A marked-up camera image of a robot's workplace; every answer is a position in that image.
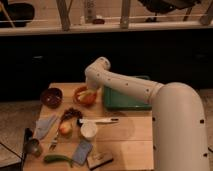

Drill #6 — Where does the wooden brush block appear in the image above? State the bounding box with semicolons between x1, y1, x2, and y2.
87;151;113;170

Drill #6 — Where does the metal fork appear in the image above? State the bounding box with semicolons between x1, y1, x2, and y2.
49;123;61;151

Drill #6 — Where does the green plastic tray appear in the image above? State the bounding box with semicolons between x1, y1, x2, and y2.
102;75;154;112

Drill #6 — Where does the white handled knife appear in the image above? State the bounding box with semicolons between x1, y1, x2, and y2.
77;118;119;125

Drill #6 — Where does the black office chair background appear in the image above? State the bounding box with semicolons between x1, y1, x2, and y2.
138;0;201;23

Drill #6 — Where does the dark maroon bowl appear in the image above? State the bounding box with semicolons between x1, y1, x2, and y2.
40;88;63;109

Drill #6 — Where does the light blue cloth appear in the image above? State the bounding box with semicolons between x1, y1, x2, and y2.
34;115;58;140

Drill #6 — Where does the metal ladle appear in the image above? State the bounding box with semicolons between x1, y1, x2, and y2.
21;128;43;171

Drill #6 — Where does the blue sponge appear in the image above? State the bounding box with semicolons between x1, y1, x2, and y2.
72;139;93;165

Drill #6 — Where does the white cup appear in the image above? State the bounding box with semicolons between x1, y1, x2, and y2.
80;122;98;140

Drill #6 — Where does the bunch of dark grapes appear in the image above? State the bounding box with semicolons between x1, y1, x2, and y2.
61;108;83;121

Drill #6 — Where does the green cucumber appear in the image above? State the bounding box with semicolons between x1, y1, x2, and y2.
43;155;72;167

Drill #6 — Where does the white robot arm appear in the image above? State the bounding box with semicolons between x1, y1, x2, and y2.
85;57;210;171

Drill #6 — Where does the yellow banana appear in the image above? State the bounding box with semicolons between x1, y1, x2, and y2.
77;90;96;102

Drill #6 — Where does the orange red bowl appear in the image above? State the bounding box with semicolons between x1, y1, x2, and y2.
73;86;97;106

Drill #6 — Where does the black chair left background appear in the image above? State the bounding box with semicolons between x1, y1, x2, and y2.
0;0;35;28

